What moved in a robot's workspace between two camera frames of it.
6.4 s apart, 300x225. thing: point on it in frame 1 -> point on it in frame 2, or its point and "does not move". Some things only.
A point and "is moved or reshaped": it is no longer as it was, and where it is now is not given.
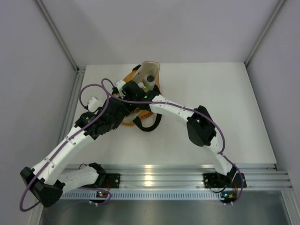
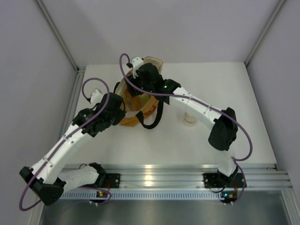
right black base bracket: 232,180 does not move
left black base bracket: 113,179 does not move
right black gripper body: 131,105 -> 138,82
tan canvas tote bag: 146,75 is moved or reshaped
